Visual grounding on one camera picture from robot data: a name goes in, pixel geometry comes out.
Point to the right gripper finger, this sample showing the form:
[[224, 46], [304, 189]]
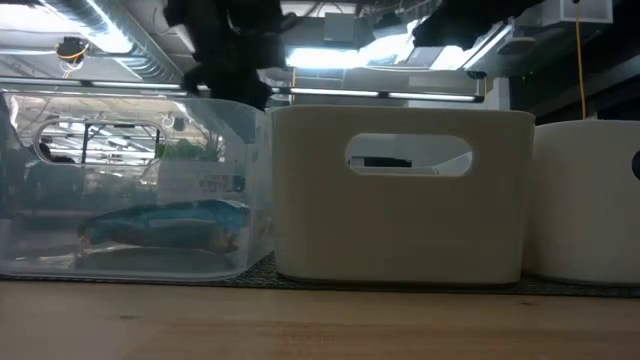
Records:
[[437, 30]]

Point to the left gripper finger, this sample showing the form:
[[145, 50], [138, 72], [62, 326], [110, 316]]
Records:
[[245, 92], [196, 82]]

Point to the brown and blue granola bar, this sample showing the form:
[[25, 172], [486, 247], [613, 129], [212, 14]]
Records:
[[165, 225]]

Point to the white ceiling unit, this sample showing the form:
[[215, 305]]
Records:
[[580, 11]]

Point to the long horizontal light bar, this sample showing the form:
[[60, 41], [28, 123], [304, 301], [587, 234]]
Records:
[[340, 92]]

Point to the grey ceiling box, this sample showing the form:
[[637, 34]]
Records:
[[340, 27]]

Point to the bright ceiling light panel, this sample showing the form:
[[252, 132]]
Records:
[[340, 57]]

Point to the frosted white plastic bin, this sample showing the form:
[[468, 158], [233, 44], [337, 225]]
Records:
[[400, 225]]

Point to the clear plastic bin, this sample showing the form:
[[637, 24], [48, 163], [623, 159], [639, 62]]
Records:
[[30, 200]]

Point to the opaque white plastic bin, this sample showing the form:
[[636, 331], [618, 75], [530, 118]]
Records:
[[585, 210]]

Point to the dark grey woven placemat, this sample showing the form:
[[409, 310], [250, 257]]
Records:
[[550, 290]]

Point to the silver ventilation duct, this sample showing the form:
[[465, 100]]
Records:
[[125, 45]]

